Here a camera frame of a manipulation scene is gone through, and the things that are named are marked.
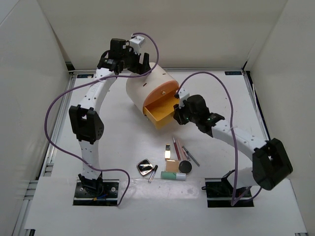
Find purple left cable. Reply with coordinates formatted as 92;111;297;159
43;32;160;207

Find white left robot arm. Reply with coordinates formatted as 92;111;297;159
69;36;151;197

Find grey patterned eyeliner pencil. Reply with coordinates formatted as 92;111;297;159
182;146;200;167

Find round black compact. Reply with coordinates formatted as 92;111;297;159
178;160;192;174

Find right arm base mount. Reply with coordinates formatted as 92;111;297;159
201;170;254;208

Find cream cylindrical organizer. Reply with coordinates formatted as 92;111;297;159
126;62;175;112

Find clear mascara black cap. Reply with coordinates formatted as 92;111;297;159
148;165;158;183

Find dark logo sticker left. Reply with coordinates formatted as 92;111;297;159
76;74;94;78

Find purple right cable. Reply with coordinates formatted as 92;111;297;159
175;71;265;207

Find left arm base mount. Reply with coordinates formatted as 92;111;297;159
73;174;120;207

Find yellow drawer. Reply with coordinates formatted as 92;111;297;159
143;95;179;129

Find mint green tube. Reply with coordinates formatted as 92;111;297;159
160;171;187;181

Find black square compact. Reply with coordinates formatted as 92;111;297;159
136;159;154;176

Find orange plastic drawer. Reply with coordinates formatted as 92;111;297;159
143;80;179;107

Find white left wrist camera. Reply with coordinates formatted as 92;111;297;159
129;36;145;55

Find gold black lipstick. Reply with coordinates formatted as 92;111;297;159
164;144;171;160

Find purple cable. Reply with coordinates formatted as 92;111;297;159
175;71;265;207
43;32;160;207

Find dark logo sticker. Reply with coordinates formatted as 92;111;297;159
76;74;94;78
224;71;243;76

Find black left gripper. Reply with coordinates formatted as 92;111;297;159
121;46;151;77

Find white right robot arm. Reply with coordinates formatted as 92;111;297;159
174;95;293;197

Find dark logo sticker right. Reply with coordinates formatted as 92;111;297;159
224;71;243;76

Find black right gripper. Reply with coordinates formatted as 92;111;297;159
174;99;199;125

